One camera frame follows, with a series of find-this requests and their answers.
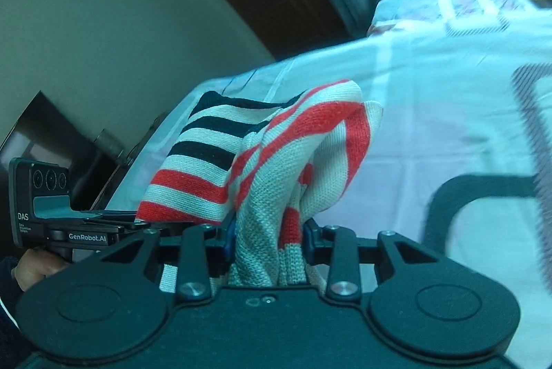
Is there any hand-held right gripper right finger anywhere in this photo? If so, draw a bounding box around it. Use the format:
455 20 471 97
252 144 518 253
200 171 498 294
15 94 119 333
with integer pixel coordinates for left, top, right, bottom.
302 220 437 303

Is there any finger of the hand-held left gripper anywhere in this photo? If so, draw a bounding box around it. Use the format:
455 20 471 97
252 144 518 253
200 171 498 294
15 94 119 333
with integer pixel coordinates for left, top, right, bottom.
83 211 151 232

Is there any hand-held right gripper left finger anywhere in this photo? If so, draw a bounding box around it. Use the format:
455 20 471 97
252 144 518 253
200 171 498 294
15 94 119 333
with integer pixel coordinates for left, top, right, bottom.
98 218 237 300

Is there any striped knit sweater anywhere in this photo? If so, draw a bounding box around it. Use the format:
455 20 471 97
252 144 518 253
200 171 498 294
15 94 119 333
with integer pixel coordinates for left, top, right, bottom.
135 79 384 296

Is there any person's left forearm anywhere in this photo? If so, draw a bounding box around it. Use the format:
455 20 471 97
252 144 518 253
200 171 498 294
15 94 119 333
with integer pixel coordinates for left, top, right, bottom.
0 256 32 362

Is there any person's left hand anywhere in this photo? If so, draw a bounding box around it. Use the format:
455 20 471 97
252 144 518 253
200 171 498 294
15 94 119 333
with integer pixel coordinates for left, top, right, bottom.
12 247 72 293

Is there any white patterned bed cover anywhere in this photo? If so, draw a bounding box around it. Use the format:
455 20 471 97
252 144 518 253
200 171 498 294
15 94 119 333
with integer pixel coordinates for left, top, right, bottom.
103 19 552 327

